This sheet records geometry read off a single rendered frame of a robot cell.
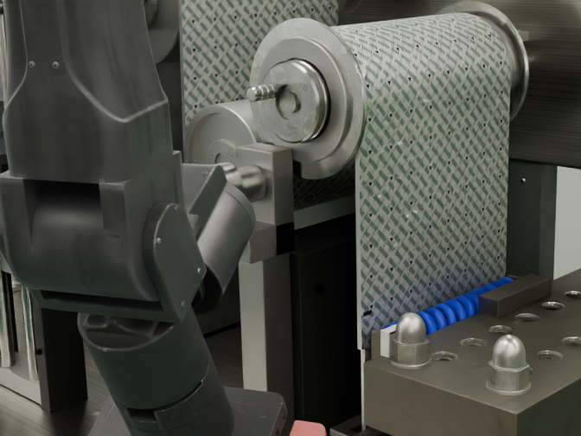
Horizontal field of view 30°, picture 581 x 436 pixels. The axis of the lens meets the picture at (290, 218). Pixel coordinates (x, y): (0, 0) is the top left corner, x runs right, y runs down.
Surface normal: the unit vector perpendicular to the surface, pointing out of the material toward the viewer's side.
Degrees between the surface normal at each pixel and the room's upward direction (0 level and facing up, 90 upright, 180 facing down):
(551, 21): 90
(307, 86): 90
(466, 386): 0
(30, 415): 0
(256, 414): 30
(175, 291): 90
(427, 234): 90
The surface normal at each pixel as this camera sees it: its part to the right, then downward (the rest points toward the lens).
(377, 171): 0.71, 0.16
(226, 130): -0.71, 0.20
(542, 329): -0.03, -0.97
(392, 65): 0.63, -0.27
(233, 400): -0.20, -0.72
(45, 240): -0.36, 0.10
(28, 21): -0.36, 0.31
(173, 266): 0.94, 0.07
